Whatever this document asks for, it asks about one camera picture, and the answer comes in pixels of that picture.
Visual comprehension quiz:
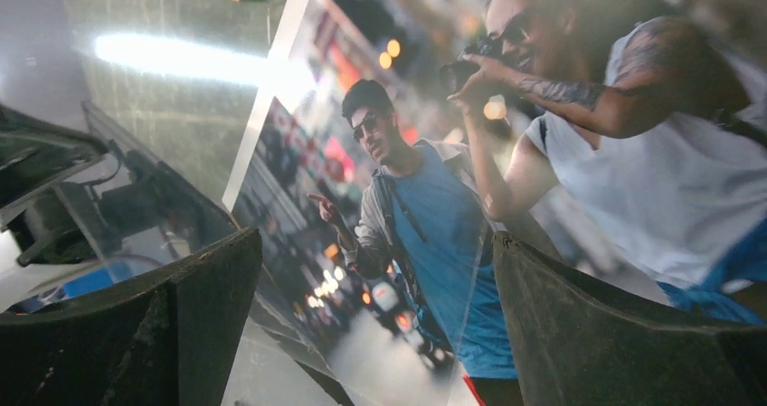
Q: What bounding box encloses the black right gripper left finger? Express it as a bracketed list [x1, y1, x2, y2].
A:
[1, 229, 262, 405]

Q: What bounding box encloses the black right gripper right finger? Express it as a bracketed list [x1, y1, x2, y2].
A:
[493, 232, 766, 405]

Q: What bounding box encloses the printed photo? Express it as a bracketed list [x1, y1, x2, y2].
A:
[222, 0, 767, 406]

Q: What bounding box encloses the clear acrylic sheet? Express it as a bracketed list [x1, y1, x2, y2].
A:
[1, 105, 474, 405]

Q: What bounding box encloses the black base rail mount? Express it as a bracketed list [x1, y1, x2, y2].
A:
[1, 106, 203, 267]

